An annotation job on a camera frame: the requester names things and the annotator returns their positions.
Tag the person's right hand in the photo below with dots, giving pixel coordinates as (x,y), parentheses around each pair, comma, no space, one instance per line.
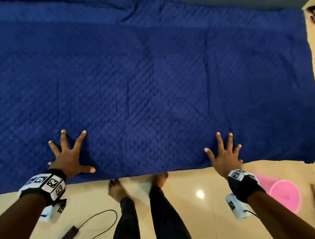
(226,161)

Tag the person's right thumb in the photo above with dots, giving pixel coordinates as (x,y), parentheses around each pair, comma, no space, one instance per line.
(209,154)

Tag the blue quilted blanket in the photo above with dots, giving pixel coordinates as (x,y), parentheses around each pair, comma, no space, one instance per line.
(157,86)

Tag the person's left thumb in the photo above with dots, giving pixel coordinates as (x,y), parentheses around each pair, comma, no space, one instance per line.
(88,169)

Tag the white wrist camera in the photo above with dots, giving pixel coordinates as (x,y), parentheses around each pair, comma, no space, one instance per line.
(50,213)
(237,206)

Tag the pink plastic bucket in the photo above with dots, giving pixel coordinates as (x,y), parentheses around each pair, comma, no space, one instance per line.
(283,193)

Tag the person's left forearm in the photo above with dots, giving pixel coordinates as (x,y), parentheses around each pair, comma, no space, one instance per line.
(19,216)

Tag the black wristband with marker tiles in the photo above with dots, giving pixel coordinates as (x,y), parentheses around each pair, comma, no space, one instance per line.
(46,183)
(242,184)

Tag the person's left leg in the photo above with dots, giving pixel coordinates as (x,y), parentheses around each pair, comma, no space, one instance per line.
(124,216)

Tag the person's right middle finger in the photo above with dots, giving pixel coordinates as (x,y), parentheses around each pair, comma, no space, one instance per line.
(230,141)

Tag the dark object on floor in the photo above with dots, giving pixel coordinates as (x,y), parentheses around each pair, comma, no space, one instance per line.
(311,15)

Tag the person's left hand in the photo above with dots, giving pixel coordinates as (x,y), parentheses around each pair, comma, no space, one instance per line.
(67,161)

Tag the person's left middle finger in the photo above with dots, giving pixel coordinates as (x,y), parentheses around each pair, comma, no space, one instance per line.
(64,140)

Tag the black power pack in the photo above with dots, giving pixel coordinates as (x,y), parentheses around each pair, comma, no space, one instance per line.
(70,233)

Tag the person's right leg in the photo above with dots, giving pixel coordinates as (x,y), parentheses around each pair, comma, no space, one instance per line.
(164,214)

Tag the person's right forearm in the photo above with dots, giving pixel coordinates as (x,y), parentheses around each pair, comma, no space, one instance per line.
(278,216)

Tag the person's leg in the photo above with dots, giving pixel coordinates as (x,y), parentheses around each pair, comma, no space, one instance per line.
(124,216)
(164,214)

